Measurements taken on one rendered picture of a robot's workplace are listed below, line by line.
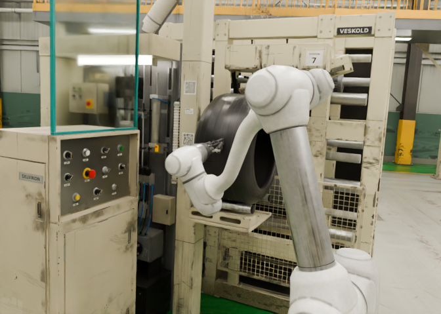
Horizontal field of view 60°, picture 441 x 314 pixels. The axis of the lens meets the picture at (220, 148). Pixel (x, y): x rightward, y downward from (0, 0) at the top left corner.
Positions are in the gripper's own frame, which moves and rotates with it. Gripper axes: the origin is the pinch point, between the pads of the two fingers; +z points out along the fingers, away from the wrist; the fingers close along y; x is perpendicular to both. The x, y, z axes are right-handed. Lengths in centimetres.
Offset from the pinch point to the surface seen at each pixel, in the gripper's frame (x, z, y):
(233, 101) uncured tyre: -16.9, 19.6, 1.3
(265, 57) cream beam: -38, 57, -2
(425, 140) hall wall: 202, 1017, -147
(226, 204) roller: 36.3, 12.2, 2.1
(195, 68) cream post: -33, 30, 29
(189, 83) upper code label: -24.5, 28.4, 31.6
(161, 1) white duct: -73, 63, 72
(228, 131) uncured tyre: -4.5, 6.1, -1.5
